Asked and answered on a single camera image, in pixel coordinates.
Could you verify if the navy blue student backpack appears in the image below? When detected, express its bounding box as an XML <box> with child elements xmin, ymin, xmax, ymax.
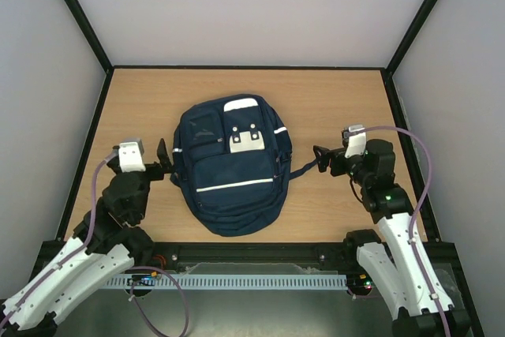
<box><xmin>170</xmin><ymin>94</ymin><xmax>317</xmax><ymax>238</ymax></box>

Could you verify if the left controller circuit board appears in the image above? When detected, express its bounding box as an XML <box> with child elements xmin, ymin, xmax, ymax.
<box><xmin>125</xmin><ymin>271</ymin><xmax>163</xmax><ymax>286</ymax></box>

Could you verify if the right controller circuit board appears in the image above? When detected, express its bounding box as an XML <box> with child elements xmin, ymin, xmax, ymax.
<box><xmin>346</xmin><ymin>273</ymin><xmax>373</xmax><ymax>291</ymax></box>

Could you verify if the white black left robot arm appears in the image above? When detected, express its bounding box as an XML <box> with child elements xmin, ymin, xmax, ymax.
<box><xmin>1</xmin><ymin>138</ymin><xmax>173</xmax><ymax>336</ymax></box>

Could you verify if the light blue slotted cable duct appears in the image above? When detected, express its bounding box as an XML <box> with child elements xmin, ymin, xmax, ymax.
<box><xmin>103</xmin><ymin>274</ymin><xmax>348</xmax><ymax>291</ymax></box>

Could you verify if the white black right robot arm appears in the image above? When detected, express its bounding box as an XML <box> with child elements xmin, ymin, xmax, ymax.
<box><xmin>313</xmin><ymin>139</ymin><xmax>471</xmax><ymax>336</ymax></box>

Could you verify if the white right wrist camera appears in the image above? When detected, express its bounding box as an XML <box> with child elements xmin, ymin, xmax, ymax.
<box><xmin>342</xmin><ymin>124</ymin><xmax>367</xmax><ymax>159</ymax></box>

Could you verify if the black aluminium frame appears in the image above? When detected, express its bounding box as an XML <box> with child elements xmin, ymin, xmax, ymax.
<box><xmin>33</xmin><ymin>0</ymin><xmax>484</xmax><ymax>336</ymax></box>

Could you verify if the controller circuit board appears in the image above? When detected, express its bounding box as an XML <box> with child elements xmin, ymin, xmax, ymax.
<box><xmin>346</xmin><ymin>273</ymin><xmax>373</xmax><ymax>291</ymax></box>
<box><xmin>125</xmin><ymin>271</ymin><xmax>163</xmax><ymax>286</ymax></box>

